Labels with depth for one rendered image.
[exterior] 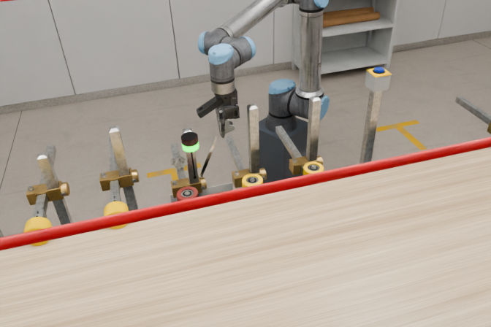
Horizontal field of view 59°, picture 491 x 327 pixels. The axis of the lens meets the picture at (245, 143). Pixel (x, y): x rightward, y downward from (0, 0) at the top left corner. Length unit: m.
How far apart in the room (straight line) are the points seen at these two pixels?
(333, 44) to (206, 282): 3.79
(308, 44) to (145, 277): 1.33
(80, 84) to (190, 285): 3.28
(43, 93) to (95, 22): 0.84
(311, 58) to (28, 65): 2.85
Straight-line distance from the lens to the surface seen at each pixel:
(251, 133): 1.64
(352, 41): 4.91
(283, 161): 2.49
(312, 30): 2.13
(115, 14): 4.14
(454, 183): 1.77
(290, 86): 2.37
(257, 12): 1.93
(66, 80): 4.37
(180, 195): 1.60
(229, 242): 1.42
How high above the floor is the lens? 1.94
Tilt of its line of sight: 34 degrees down
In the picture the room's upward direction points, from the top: 2 degrees counter-clockwise
